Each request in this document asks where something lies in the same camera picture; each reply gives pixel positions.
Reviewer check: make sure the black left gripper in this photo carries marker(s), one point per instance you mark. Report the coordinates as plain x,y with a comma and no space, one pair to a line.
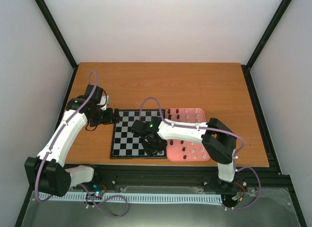
109,119

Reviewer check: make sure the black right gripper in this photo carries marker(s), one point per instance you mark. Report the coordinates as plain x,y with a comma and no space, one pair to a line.
150,151

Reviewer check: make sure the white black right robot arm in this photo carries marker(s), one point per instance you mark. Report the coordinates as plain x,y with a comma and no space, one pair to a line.
218,141

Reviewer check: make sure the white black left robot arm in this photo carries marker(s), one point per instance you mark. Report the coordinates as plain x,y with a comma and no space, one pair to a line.
63,139

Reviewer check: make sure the black white chess board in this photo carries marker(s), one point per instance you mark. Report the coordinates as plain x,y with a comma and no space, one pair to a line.
126,145

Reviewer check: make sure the pink plastic tray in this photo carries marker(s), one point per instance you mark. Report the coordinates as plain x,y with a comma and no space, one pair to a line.
183,137

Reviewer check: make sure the light blue cable duct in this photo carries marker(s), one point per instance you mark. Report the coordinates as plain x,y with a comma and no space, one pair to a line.
143,198

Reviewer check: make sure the black aluminium frame rail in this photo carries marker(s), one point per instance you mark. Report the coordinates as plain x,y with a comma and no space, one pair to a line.
112,177

